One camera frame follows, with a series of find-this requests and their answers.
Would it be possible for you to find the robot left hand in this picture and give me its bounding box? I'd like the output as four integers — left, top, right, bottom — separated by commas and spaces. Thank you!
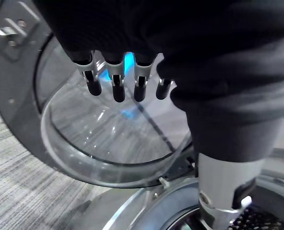
33, 0, 284, 230

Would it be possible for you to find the washing machine door with glass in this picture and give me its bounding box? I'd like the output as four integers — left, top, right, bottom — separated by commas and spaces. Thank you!
0, 0, 198, 189

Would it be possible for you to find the silver front-load washing machine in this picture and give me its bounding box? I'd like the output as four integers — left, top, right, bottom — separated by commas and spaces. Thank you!
67, 115, 284, 230

